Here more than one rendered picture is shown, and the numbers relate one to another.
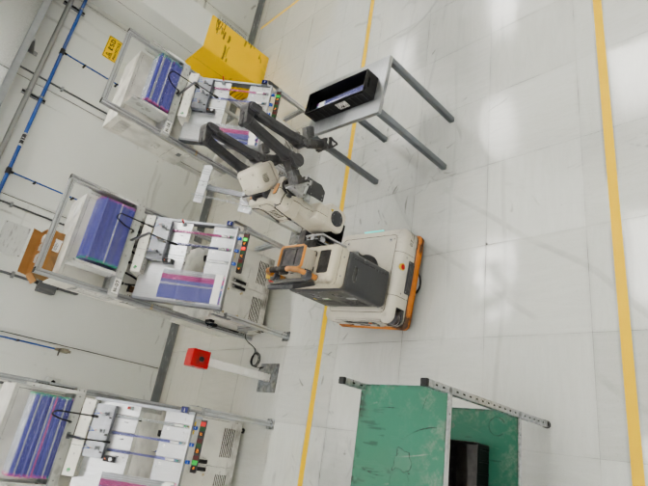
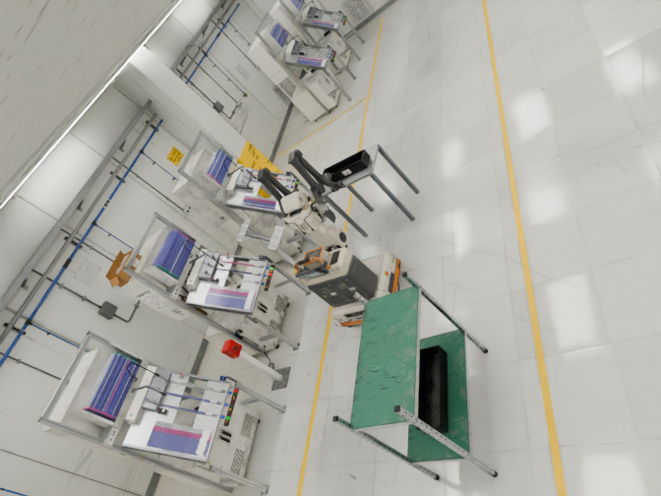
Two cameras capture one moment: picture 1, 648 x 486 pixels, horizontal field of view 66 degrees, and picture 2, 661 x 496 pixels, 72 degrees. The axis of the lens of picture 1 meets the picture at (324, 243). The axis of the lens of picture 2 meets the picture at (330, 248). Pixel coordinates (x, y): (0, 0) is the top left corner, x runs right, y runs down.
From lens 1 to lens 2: 1.56 m
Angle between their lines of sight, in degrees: 17
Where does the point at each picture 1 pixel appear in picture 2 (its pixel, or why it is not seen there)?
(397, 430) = (389, 316)
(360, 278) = (358, 272)
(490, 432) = (448, 344)
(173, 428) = (212, 392)
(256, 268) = (274, 299)
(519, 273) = (464, 270)
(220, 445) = (241, 425)
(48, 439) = (120, 388)
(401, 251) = (386, 264)
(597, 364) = (513, 308)
